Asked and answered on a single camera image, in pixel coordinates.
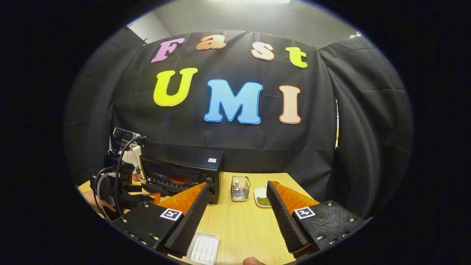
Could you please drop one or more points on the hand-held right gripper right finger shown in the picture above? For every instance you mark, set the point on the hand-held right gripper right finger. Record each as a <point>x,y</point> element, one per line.
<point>285,221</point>

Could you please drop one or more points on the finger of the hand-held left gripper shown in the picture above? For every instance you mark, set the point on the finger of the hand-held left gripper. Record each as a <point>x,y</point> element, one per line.
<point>154,193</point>

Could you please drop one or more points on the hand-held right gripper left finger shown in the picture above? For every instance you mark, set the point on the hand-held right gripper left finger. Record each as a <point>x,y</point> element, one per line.
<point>191,221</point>

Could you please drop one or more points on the reddish brown meat slice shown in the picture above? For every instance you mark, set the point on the reddish brown meat slice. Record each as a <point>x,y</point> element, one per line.
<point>178,179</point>

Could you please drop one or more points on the black electric oven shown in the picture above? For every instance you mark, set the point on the black electric oven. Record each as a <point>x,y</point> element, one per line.
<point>184,154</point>

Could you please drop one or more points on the clear bottle with red label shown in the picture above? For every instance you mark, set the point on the clear bottle with red label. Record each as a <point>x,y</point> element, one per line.
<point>137,177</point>

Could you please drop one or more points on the white divided dish of beans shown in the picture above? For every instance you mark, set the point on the white divided dish of beans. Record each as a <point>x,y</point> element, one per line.
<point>263,201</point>

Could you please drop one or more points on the white ridged tray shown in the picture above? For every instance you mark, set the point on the white ridged tray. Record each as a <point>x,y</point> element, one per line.
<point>204,248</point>

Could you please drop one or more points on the black backdrop cloth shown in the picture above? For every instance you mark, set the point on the black backdrop cloth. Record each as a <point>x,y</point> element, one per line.
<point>349,129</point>

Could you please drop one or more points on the large ceiling light panel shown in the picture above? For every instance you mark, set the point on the large ceiling light panel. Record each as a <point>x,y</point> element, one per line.
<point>250,1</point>

